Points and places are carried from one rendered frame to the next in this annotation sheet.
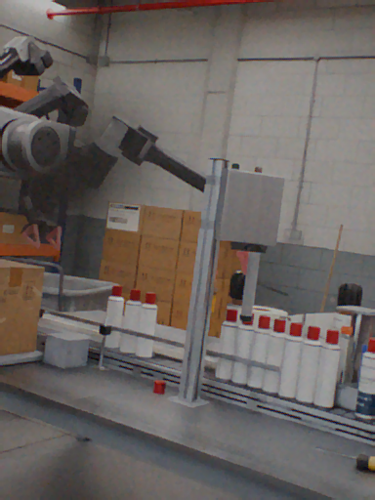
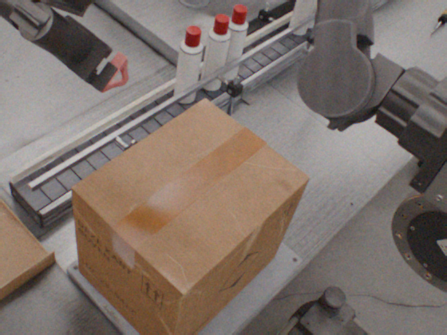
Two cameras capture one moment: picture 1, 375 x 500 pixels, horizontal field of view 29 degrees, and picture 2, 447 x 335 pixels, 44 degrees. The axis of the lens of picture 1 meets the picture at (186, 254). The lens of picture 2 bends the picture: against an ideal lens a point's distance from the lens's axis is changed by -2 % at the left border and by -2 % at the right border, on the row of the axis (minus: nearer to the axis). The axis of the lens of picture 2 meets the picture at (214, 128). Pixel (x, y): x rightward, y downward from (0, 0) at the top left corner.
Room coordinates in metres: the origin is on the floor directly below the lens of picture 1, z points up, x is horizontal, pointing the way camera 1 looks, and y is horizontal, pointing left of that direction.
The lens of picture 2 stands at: (2.21, 1.16, 1.82)
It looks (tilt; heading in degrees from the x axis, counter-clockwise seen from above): 47 degrees down; 271
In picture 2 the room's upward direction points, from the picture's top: 12 degrees clockwise
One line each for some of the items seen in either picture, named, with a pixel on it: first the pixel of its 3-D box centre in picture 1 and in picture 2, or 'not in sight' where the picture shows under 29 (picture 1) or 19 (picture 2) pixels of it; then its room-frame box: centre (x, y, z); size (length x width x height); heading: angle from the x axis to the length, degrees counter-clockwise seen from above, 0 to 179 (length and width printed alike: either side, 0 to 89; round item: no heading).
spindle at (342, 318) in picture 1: (346, 322); not in sight; (2.49, -0.58, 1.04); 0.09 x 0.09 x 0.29
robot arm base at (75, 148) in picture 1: (66, 153); not in sight; (1.73, 0.32, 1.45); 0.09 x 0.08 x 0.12; 57
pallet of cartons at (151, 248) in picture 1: (177, 291); not in sight; (6.08, 0.04, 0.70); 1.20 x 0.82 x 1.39; 63
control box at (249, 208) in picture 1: (245, 207); not in sight; (1.96, -0.14, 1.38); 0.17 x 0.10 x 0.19; 111
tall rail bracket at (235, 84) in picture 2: (107, 342); (224, 96); (2.21, 0.21, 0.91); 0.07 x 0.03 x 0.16; 146
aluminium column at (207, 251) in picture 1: (203, 281); not in sight; (1.95, -0.06, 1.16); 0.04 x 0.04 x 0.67; 56
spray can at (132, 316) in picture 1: (132, 321); (215, 53); (2.26, 0.15, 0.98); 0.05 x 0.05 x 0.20
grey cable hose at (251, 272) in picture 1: (250, 282); not in sight; (1.92, -0.18, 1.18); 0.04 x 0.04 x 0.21
